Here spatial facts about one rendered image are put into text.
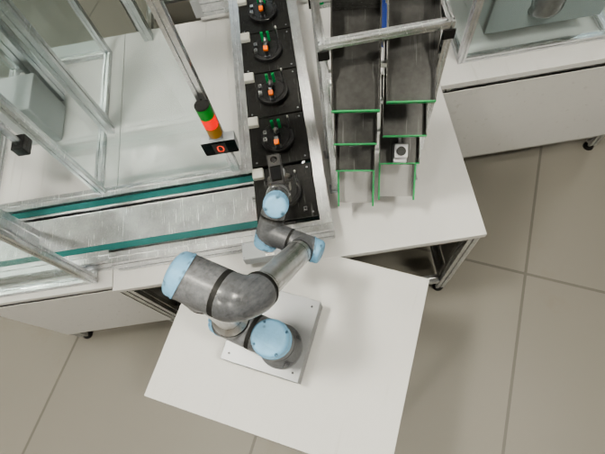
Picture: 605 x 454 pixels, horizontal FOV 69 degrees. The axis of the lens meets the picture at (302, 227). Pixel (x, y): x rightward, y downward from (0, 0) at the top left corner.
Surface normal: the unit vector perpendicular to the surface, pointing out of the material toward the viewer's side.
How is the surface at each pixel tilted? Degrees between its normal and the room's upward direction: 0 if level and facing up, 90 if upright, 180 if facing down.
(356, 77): 25
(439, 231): 0
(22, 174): 0
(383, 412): 0
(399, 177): 45
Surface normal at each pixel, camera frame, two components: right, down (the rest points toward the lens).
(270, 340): 0.02, -0.32
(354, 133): -0.11, 0.04
